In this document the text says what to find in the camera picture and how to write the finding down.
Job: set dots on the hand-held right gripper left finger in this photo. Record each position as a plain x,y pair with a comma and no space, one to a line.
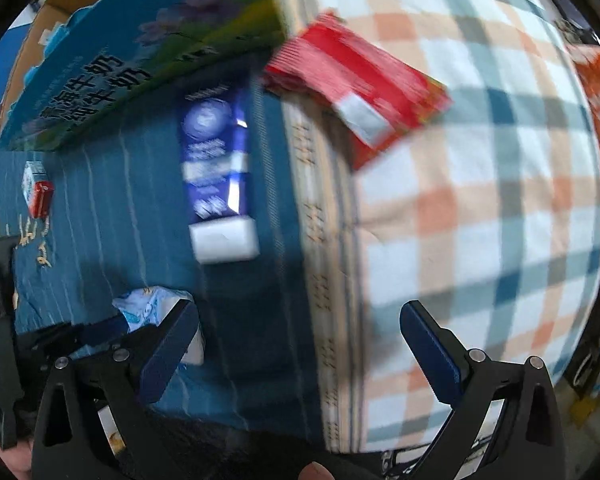
169,352

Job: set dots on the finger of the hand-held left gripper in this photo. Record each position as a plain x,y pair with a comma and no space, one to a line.
102,334

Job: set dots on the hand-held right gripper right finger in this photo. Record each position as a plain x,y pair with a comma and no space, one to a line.
432,355

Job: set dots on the white blue tissue packet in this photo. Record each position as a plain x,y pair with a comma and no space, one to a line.
152,310

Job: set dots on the person's left hand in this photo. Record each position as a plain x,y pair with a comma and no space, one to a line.
15,462

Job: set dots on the person's right hand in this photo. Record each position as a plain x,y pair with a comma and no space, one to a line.
316,472

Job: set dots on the blue striped blanket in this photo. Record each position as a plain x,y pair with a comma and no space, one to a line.
145,240

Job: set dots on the small red white carton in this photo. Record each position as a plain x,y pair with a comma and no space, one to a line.
37,194

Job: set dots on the orange blue plaid blanket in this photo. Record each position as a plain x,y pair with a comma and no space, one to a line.
480,210

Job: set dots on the blue white milk carton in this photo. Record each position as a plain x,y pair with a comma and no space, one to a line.
217,170

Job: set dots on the blue flat board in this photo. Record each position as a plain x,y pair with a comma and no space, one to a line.
2,75

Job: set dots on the red snack packet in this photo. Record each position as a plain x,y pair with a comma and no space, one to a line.
360,85

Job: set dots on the blue milk carton box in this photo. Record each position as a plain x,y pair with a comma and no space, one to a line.
140,45

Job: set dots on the brown cardboard box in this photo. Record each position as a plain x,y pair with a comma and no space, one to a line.
45,25

